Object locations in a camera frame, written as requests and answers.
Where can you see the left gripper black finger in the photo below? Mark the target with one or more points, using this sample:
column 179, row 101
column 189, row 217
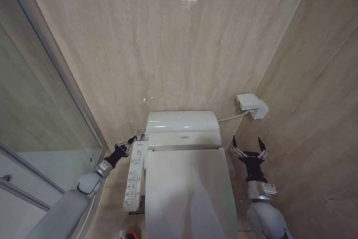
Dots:
column 133, row 145
column 126, row 141

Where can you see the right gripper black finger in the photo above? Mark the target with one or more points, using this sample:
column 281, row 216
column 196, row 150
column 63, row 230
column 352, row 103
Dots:
column 237, row 150
column 263, row 150

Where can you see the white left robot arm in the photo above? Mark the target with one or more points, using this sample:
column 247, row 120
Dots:
column 70, row 208

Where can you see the chrome flush lever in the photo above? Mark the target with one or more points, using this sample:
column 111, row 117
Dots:
column 142, row 134

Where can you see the white toilet tank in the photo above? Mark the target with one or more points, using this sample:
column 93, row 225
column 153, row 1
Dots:
column 181, row 121

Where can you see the white toilet lid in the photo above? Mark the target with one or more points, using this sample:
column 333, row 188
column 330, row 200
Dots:
column 190, row 188

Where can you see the red white toilet brush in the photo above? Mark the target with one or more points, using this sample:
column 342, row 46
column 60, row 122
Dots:
column 130, row 234

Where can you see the white bidet control panel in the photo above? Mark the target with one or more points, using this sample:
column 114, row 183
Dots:
column 134, row 177

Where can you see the white plug box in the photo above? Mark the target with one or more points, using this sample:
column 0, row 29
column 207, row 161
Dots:
column 260, row 110

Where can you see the white bidet seat housing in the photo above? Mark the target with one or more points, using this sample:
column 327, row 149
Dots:
column 184, row 139

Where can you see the glass shower door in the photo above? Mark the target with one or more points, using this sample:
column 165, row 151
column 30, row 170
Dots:
column 42, row 82

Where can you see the white wall socket cover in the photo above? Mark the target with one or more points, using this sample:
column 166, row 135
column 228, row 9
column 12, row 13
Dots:
column 247, row 100

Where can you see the white shower base frame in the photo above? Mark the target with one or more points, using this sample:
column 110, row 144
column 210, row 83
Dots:
column 25, row 188

